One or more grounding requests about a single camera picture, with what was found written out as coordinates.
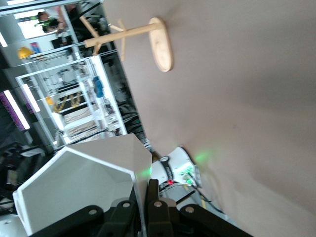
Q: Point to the wooden cup rack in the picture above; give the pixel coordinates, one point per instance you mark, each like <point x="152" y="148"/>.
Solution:
<point x="161" y="47"/>

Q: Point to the yellow hard hat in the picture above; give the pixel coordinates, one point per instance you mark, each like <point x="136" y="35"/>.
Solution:
<point x="24" y="52"/>

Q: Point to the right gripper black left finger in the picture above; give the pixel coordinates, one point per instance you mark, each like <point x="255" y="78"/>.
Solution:
<point x="118" y="217"/>

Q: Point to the blue object on shelf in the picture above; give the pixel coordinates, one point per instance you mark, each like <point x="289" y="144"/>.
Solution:
<point x="98" y="86"/>

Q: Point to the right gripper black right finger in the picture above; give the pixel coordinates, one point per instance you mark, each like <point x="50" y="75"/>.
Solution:
<point x="155" y="219"/>

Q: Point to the white metal shelving unit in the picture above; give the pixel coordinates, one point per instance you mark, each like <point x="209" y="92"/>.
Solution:
<point x="81" y="118"/>

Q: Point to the brown table cover sheet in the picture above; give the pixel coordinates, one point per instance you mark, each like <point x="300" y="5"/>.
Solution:
<point x="247" y="98"/>

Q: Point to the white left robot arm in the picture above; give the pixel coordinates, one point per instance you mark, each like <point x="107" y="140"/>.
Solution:
<point x="177" y="158"/>

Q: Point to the white faceted cup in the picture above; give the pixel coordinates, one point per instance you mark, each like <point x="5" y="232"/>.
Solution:
<point x="74" y="177"/>

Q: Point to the person in background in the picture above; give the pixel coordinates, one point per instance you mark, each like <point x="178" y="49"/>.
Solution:
<point x="48" y="19"/>

